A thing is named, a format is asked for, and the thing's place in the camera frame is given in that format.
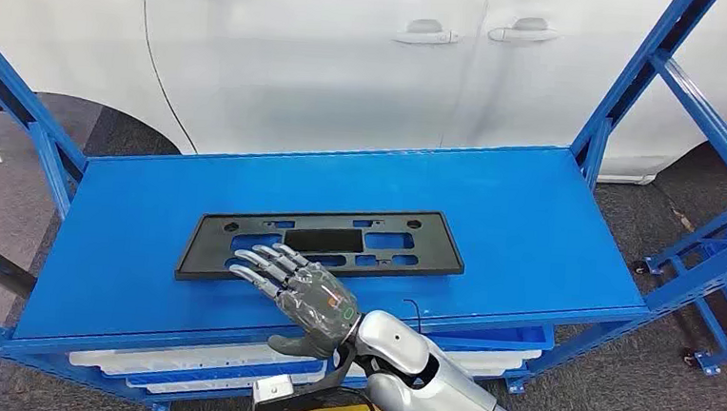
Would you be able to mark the blue wheeled metal rack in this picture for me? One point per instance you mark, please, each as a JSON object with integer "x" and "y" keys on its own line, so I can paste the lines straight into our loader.
{"x": 707, "y": 364}

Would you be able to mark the blue metal shelf rack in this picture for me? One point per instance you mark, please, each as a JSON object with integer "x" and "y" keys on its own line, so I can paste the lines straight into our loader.
{"x": 340, "y": 177}

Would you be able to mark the blue plastic bin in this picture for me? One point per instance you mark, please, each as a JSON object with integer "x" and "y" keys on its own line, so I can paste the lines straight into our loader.
{"x": 507, "y": 336}

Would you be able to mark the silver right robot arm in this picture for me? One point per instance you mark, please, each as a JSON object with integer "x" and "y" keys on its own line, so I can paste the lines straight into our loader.
{"x": 393, "y": 345}

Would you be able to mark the white car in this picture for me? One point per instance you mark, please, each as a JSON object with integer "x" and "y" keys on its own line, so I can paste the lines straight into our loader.
{"x": 283, "y": 66}

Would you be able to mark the black plastic plate bracket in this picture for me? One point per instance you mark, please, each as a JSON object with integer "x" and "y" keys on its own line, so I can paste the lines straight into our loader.
{"x": 323, "y": 241}

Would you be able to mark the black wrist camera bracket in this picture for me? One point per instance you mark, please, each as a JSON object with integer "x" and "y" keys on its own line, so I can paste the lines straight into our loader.
{"x": 300, "y": 410}

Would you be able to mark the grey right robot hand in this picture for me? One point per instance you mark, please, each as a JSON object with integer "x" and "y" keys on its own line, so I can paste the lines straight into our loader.
{"x": 313, "y": 302}

